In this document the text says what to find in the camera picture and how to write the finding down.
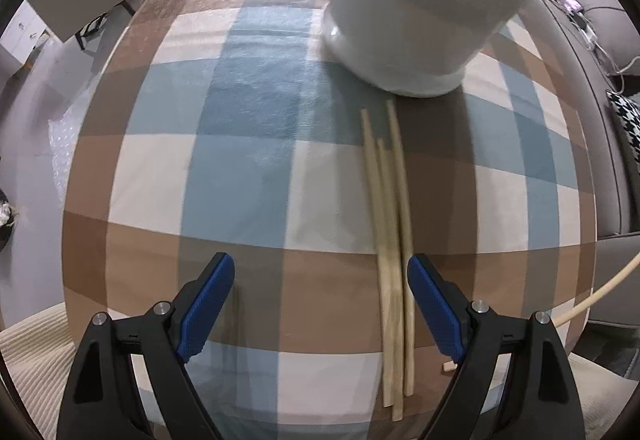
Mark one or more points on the pile of wooden chopsticks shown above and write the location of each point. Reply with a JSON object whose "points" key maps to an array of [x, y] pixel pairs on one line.
{"points": [[378, 220]]}

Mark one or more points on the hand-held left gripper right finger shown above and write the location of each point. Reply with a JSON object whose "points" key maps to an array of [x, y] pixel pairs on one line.
{"points": [[434, 310]]}

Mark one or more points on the dark round object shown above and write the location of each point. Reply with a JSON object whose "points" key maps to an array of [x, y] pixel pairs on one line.
{"points": [[6, 220]]}

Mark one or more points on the grey sofa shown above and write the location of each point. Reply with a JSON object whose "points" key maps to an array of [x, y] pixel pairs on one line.
{"points": [[615, 200]]}

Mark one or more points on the grey divided utensil holder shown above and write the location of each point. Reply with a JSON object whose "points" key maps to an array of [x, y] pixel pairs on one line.
{"points": [[400, 20]]}

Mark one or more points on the single pale bamboo chopstick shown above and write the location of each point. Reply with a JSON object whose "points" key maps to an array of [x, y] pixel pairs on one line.
{"points": [[595, 298]]}

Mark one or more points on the black white houndstooth pillow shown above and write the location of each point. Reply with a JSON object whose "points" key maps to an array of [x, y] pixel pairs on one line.
{"points": [[627, 125]]}

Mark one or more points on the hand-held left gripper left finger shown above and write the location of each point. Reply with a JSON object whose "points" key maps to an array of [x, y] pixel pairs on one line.
{"points": [[207, 310]]}

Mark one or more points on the clear bubble wrap sheet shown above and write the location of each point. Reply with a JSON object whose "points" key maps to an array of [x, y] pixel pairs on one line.
{"points": [[62, 150]]}

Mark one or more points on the cream ribbed seat cushion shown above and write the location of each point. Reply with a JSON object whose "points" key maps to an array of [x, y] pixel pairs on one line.
{"points": [[35, 360]]}

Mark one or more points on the white power strip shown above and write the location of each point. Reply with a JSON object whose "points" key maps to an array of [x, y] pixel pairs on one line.
{"points": [[582, 23]]}

